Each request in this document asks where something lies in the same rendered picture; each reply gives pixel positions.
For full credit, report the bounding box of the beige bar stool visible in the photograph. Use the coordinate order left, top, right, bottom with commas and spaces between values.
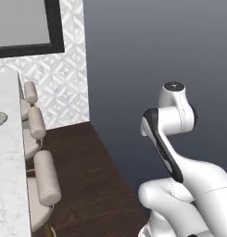
19, 81, 39, 121
22, 106, 47, 161
26, 149, 63, 237

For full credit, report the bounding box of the grey plate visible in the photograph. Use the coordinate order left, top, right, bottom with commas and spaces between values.
0, 111, 8, 129

